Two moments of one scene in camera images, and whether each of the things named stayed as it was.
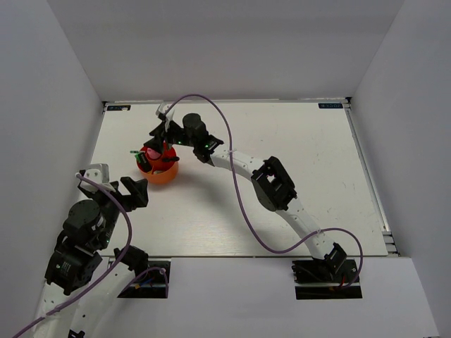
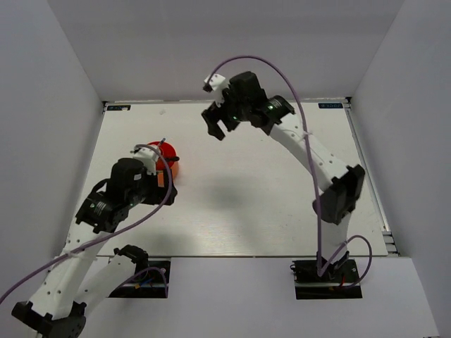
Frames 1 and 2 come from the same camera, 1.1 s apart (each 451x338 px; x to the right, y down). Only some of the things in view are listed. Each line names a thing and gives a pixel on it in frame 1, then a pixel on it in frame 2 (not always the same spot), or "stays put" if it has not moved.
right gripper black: x=161 y=136 to x=213 y=115
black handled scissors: x=170 y=159 stays put
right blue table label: x=330 y=105 stays put
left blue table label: x=118 y=108 stays put
